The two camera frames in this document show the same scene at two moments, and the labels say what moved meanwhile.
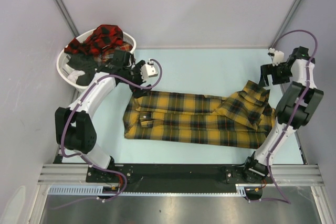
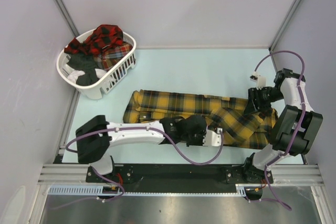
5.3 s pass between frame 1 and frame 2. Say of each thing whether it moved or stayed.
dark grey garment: stayed
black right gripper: moved
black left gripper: moved
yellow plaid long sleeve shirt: moved
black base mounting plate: stayed
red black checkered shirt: stayed
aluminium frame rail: stayed
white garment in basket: stayed
